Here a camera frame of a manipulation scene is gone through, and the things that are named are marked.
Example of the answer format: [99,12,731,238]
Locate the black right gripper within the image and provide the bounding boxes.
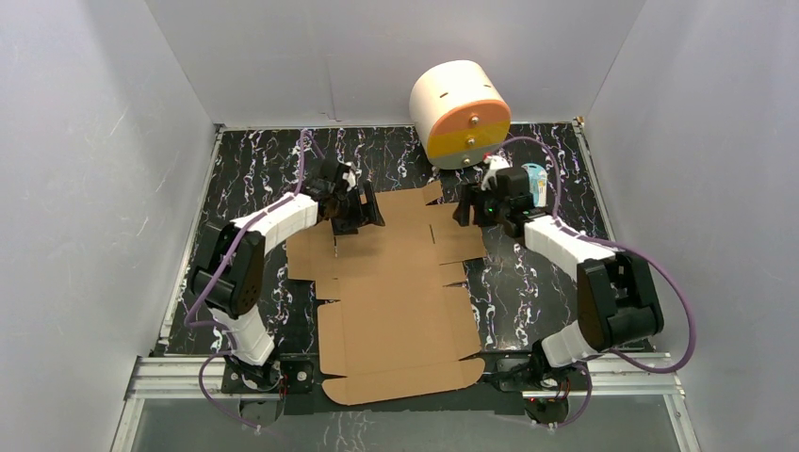
[451,183,509,228]

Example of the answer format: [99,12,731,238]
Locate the brown cardboard box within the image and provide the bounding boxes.
[286,181,486,406]

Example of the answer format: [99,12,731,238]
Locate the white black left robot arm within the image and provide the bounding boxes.
[188,159,384,392]

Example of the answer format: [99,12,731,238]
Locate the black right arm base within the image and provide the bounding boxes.
[480,355,593,429]

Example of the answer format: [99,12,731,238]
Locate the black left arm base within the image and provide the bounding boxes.
[221,354,316,396]

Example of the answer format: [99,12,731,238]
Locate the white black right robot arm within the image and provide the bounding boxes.
[452,168,664,390]

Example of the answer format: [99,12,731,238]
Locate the blue white packaged item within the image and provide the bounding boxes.
[522,163,547,208]

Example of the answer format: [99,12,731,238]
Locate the white orange yellow cylinder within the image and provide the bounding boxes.
[409,60,512,170]

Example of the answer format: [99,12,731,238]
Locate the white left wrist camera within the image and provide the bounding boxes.
[342,162,361,191]

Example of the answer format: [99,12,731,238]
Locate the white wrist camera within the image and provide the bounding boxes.
[481,153,511,191]
[342,162,361,191]

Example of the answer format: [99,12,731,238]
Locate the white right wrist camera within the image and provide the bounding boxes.
[481,153,511,191]

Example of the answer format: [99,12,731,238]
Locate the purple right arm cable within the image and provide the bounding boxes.
[496,136,698,429]

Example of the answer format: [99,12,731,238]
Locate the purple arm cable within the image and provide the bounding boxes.
[496,136,698,429]
[182,129,326,430]

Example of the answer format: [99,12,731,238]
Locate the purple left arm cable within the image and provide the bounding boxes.
[182,129,326,430]

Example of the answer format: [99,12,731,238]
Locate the aluminium frame rail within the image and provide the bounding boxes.
[112,357,700,451]

